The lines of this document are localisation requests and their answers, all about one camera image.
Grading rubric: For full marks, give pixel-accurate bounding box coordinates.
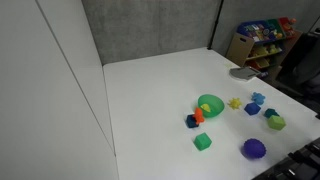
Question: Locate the teal green toy animal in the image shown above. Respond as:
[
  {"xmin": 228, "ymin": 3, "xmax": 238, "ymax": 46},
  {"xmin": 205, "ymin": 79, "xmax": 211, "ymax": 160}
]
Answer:
[{"xmin": 264, "ymin": 108, "xmax": 280, "ymax": 120}]

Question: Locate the dark blue toy cube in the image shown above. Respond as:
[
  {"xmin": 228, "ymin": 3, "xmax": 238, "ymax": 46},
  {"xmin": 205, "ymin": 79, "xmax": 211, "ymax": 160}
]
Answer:
[{"xmin": 185, "ymin": 114, "xmax": 200, "ymax": 129}]

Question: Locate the orange toy figure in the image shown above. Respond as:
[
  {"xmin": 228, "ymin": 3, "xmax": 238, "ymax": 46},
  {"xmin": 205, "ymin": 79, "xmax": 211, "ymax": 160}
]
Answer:
[{"xmin": 193, "ymin": 107, "xmax": 205, "ymax": 126}]

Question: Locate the yellow toy piece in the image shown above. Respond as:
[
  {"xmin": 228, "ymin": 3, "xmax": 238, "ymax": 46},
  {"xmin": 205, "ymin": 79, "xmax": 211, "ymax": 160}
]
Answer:
[{"xmin": 200, "ymin": 103, "xmax": 212, "ymax": 113}]

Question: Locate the green translucent bowl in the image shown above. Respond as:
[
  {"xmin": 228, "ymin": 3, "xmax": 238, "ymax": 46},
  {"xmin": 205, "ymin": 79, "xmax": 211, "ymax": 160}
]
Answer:
[{"xmin": 197, "ymin": 93, "xmax": 225, "ymax": 119}]

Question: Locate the yellow spiky star toy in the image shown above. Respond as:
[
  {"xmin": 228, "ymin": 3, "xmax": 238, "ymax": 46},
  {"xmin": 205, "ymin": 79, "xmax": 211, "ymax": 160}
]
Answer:
[{"xmin": 227, "ymin": 97, "xmax": 243, "ymax": 111}]

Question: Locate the wooden toy storage shelf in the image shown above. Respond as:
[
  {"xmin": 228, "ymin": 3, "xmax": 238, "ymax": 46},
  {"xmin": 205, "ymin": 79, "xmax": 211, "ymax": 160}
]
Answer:
[{"xmin": 226, "ymin": 16, "xmax": 303, "ymax": 80}]

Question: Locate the light blue toy figure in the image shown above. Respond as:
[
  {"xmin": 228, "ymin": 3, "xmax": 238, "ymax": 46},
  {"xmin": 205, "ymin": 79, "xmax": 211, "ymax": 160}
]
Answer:
[{"xmin": 251, "ymin": 91, "xmax": 267, "ymax": 106}]

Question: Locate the blue toy bin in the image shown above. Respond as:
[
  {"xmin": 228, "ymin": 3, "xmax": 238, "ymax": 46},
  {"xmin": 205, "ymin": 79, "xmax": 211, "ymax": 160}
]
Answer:
[{"xmin": 236, "ymin": 20, "xmax": 280, "ymax": 43}]

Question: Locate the lime green toy cube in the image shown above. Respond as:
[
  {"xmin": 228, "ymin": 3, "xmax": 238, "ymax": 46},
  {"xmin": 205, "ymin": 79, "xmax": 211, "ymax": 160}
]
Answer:
[{"xmin": 267, "ymin": 115, "xmax": 287, "ymax": 131}]

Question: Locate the red toy bin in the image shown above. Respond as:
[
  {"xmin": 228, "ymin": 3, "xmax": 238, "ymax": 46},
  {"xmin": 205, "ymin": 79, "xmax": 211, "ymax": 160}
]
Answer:
[{"xmin": 278, "ymin": 16, "xmax": 297, "ymax": 38}]

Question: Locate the black vertical pole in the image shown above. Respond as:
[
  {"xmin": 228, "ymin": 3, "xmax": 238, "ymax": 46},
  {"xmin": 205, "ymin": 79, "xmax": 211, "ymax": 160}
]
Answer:
[{"xmin": 206, "ymin": 0, "xmax": 224, "ymax": 51}]

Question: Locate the grey metal mounting plate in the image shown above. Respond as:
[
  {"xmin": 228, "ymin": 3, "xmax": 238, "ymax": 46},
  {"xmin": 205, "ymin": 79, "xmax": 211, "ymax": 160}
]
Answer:
[{"xmin": 229, "ymin": 66, "xmax": 263, "ymax": 82}]

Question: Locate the purple spiky ball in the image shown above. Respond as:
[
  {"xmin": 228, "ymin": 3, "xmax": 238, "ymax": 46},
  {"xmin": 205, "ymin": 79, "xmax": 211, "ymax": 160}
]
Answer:
[{"xmin": 242, "ymin": 138, "xmax": 267, "ymax": 160}]

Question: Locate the black base platform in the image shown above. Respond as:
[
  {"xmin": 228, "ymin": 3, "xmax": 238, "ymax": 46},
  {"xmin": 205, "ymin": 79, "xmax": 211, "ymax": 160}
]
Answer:
[{"xmin": 252, "ymin": 137, "xmax": 320, "ymax": 180}]

